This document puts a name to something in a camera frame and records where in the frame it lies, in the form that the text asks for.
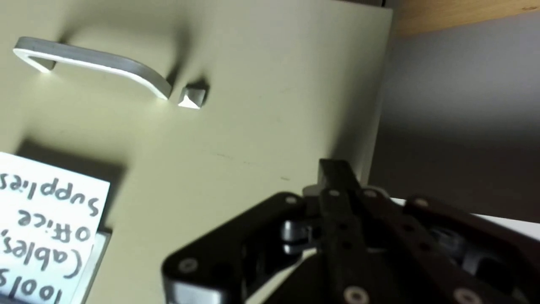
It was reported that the silver drawer lock button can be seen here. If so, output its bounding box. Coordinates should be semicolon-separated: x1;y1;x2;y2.
179;83;208;110

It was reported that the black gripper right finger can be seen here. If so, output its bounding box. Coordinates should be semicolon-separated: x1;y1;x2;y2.
360;189;540;304

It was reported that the wooden top grey counter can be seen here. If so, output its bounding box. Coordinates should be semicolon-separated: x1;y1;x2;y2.
394;0;540;37

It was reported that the beige top file drawer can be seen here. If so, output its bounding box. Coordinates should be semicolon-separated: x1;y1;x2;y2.
0;0;395;304

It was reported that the white paper drawer label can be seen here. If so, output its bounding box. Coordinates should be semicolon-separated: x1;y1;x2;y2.
0;152;110;304

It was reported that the grey small file cabinet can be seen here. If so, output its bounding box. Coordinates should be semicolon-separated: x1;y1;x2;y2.
370;12;540;221

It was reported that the silver drawer handle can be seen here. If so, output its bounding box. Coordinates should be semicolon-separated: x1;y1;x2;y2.
12;37;172;100

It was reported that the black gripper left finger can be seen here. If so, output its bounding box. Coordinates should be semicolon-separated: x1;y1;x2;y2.
161;159;405;304

